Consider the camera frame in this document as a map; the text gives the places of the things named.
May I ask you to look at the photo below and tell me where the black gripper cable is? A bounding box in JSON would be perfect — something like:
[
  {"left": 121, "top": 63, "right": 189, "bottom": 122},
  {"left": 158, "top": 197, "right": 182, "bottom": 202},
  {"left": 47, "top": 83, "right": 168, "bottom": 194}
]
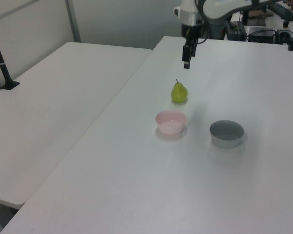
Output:
[{"left": 194, "top": 0, "right": 212, "bottom": 45}]

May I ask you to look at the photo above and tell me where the black device with cables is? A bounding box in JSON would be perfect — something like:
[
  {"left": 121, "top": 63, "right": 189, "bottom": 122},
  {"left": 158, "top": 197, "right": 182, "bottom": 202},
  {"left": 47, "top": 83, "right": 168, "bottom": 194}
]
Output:
[{"left": 225, "top": 21, "right": 247, "bottom": 41}]

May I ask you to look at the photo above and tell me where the grey partition post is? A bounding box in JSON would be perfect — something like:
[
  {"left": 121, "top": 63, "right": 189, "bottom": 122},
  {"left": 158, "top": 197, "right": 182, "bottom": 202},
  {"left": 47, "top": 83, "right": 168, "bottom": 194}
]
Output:
[{"left": 64, "top": 0, "right": 82, "bottom": 43}]

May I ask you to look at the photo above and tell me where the black electronics box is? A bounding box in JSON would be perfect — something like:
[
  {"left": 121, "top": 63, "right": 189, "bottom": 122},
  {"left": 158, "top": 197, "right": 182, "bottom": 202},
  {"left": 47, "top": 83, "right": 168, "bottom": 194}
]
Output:
[{"left": 246, "top": 26, "right": 277, "bottom": 44}]

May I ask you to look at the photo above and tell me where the pink bowl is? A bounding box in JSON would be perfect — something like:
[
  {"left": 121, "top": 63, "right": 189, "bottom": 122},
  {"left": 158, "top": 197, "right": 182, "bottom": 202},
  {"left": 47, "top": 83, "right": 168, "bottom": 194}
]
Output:
[{"left": 155, "top": 110, "right": 187, "bottom": 135}]

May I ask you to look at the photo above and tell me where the green pear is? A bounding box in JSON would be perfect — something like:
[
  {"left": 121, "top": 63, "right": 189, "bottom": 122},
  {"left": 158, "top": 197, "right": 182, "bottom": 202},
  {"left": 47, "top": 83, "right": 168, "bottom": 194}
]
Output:
[{"left": 170, "top": 78, "right": 188, "bottom": 103}]

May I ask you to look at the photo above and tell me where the grey bowl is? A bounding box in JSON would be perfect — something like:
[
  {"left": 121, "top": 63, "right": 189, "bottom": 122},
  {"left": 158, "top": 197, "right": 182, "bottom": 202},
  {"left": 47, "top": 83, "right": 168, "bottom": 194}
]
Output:
[{"left": 209, "top": 119, "right": 245, "bottom": 149}]

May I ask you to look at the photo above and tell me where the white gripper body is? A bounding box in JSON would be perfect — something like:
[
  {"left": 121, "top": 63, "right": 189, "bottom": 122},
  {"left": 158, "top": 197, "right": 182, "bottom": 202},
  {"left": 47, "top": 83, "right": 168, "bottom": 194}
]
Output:
[{"left": 181, "top": 22, "right": 204, "bottom": 47}]

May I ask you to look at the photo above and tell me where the white side table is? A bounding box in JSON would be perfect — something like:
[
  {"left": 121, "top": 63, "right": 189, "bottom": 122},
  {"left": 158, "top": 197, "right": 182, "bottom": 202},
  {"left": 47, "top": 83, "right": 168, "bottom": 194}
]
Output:
[{"left": 0, "top": 41, "right": 153, "bottom": 206}]

